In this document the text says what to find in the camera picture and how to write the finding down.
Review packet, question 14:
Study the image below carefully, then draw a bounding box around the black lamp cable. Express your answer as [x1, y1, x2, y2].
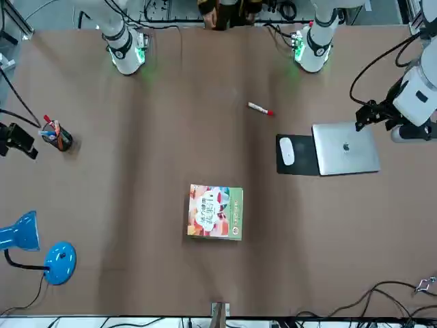
[0, 273, 51, 317]

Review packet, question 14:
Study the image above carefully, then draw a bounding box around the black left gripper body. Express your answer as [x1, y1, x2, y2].
[368, 98, 402, 120]

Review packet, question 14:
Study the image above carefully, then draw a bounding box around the person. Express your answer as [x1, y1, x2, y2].
[197, 0, 264, 31]

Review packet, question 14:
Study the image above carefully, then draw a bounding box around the silver metal clip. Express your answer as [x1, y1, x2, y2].
[414, 275, 437, 294]

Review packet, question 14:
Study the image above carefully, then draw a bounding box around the orange pen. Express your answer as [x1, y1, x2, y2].
[53, 119, 65, 150]

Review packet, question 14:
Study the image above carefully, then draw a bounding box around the white marker with red cap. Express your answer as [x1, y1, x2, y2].
[247, 101, 274, 117]

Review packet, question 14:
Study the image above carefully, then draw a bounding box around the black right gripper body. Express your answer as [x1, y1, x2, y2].
[0, 122, 14, 156]

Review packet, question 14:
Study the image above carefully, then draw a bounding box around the black mouse mat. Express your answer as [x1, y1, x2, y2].
[275, 133, 322, 176]

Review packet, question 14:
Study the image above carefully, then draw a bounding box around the black mesh pen holder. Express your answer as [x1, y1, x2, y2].
[38, 122, 74, 152]

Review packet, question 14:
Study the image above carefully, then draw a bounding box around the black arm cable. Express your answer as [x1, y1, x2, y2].
[350, 32, 427, 105]
[0, 66, 42, 130]

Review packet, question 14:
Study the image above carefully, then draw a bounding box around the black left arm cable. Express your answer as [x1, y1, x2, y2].
[350, 32, 427, 105]

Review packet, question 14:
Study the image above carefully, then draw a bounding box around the silver laptop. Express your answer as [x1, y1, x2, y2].
[311, 122, 381, 177]

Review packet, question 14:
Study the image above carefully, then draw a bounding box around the blue desk lamp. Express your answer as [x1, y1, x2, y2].
[0, 210, 77, 286]

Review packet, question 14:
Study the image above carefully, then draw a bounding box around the colourful juice recipe book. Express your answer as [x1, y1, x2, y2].
[186, 184, 244, 242]

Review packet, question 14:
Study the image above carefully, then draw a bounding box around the white computer mouse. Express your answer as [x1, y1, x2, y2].
[279, 137, 296, 166]

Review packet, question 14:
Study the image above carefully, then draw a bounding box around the aluminium frame rail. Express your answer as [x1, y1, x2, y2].
[0, 0, 35, 42]

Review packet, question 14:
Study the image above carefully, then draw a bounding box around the aluminium frame post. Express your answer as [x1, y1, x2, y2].
[210, 301, 231, 328]

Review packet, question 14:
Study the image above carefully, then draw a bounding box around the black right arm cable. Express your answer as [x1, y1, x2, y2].
[0, 66, 42, 130]

